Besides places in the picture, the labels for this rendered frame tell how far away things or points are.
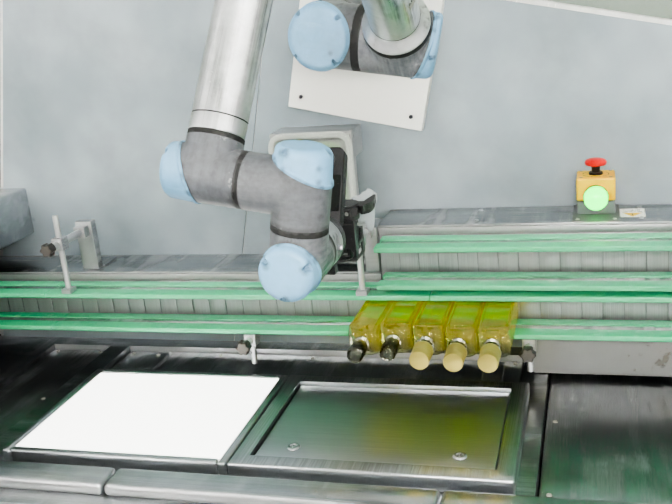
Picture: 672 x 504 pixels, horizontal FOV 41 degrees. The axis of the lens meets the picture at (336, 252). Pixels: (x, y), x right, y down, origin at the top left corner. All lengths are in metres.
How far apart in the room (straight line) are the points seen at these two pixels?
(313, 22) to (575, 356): 0.80
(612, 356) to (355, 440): 0.54
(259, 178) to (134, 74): 0.94
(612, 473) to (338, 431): 0.46
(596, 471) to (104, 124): 1.25
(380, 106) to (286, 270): 0.76
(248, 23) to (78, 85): 0.95
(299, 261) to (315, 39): 0.59
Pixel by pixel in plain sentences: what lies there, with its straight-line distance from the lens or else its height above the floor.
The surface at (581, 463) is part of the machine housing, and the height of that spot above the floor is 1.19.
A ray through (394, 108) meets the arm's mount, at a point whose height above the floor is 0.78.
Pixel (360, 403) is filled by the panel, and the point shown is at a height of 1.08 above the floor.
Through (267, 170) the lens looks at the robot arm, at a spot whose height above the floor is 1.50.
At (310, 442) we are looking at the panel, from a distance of 1.57.
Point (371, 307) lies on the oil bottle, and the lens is 1.70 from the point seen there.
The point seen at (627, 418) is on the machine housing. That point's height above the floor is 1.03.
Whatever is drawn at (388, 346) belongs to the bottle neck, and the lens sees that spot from 1.55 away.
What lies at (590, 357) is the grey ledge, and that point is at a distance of 1.80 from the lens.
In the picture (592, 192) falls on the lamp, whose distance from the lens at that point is 1.72.
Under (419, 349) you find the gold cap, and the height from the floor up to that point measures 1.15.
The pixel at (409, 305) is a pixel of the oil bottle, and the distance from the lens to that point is 1.68.
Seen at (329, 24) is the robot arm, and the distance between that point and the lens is 1.58.
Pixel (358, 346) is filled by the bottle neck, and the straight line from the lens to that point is 1.57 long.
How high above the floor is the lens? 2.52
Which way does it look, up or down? 66 degrees down
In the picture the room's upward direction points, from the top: 140 degrees counter-clockwise
